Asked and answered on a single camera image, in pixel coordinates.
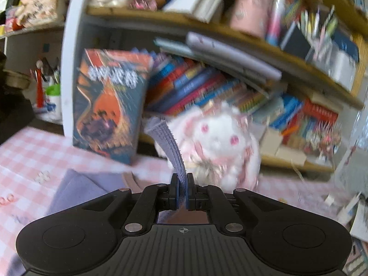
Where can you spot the pink checked desk mat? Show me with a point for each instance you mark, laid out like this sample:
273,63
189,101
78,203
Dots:
28,155

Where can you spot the white wooden bookshelf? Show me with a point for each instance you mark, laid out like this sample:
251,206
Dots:
72,63

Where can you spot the bundle of pens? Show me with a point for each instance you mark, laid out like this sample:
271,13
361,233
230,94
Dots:
54,74

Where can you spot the paper flower bouquet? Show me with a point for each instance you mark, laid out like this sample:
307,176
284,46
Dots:
325,138

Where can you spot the purple knit sweater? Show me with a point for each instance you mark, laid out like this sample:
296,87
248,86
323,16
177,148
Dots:
86,187

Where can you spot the white tablet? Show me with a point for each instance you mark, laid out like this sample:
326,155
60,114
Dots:
230,54

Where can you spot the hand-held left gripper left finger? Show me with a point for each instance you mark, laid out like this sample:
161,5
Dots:
174,191

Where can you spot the row of colourful books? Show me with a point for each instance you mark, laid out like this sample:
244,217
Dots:
195,86

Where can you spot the pink patterned box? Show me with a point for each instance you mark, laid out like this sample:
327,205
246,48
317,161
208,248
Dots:
253,8

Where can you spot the pink floral pouch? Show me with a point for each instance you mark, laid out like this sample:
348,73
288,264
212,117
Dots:
40,0

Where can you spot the white green pen jar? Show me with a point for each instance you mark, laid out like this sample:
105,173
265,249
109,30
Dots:
53,92

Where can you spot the black box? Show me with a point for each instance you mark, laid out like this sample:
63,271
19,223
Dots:
296,41

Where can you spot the stack of white booklets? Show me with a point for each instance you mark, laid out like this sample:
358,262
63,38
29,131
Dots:
201,0

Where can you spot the white pink bunny plush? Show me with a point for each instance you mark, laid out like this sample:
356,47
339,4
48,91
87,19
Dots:
218,138

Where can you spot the dark dragon cover book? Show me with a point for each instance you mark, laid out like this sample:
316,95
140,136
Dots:
109,106

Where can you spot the red tassel charm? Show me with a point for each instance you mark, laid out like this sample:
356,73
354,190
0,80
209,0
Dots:
40,92

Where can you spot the clear plastic folder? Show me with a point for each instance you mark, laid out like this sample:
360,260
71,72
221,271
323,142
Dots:
350,166

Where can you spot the orange pen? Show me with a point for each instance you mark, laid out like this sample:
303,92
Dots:
290,130

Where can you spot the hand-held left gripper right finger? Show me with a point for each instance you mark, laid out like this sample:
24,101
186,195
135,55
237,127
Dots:
190,191

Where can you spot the beige cardboard box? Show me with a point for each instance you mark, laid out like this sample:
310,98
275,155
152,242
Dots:
273,141

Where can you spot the mauve brown garment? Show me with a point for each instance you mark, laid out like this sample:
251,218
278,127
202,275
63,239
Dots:
135,182

